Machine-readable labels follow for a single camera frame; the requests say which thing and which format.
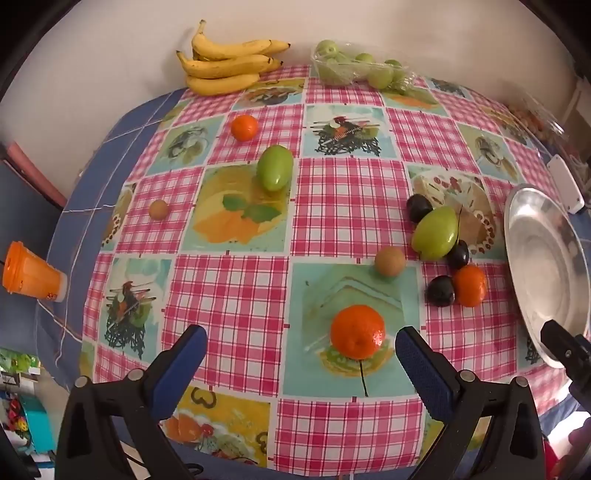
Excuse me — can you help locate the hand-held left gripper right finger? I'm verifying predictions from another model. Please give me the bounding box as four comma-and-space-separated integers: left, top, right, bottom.
394, 325, 548, 480

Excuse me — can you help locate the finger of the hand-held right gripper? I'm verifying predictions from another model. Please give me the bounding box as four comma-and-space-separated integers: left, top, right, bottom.
540, 320, 591, 370

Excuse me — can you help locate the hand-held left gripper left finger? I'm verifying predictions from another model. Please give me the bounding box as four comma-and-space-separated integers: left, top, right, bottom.
54, 324, 208, 480

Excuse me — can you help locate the large orange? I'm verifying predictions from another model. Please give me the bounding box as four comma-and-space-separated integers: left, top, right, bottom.
330, 305, 386, 361

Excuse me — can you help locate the dark purple plum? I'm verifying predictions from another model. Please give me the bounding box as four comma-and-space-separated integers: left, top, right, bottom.
425, 275, 456, 307
406, 194, 435, 223
445, 240, 470, 271

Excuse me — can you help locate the round metal plate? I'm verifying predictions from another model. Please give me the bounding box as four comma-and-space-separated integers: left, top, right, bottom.
503, 184, 591, 370

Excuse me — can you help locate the medium orange tangerine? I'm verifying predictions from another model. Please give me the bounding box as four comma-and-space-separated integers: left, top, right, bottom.
452, 265, 488, 308

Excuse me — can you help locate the oval green mango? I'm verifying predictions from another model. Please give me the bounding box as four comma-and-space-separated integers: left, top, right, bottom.
411, 206, 459, 260
257, 145, 294, 192

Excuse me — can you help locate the large brown round fruit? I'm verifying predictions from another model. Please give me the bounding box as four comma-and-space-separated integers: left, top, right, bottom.
374, 246, 406, 278

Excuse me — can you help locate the teal plastic box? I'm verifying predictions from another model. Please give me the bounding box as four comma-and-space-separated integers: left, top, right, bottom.
21, 394, 57, 455

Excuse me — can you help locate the white plastic device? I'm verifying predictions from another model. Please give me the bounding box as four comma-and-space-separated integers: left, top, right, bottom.
547, 154, 585, 214

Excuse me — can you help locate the blue grid cloth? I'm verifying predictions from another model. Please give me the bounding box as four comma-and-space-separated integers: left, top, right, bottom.
34, 88, 583, 480

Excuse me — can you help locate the orange plastic cup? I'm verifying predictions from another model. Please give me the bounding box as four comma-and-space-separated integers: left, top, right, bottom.
2, 241, 68, 303

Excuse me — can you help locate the pink checked picture tablecloth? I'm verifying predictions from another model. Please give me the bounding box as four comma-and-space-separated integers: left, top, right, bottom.
78, 65, 579, 475

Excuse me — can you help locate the dark blue chair seat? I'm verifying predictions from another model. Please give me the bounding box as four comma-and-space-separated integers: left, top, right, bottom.
0, 159, 63, 278

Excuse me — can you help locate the clear container of nuts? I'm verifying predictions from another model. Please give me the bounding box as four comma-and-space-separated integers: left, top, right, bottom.
503, 92, 583, 158

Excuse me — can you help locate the small orange tangerine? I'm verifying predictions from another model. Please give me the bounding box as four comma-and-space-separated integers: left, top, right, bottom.
230, 114, 258, 142

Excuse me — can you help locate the pink chair edge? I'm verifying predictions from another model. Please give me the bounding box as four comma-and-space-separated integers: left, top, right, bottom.
2, 143, 68, 208

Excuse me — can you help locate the plastic-wrapped tray of green apples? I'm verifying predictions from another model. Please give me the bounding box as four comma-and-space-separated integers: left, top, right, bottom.
310, 39, 419, 95

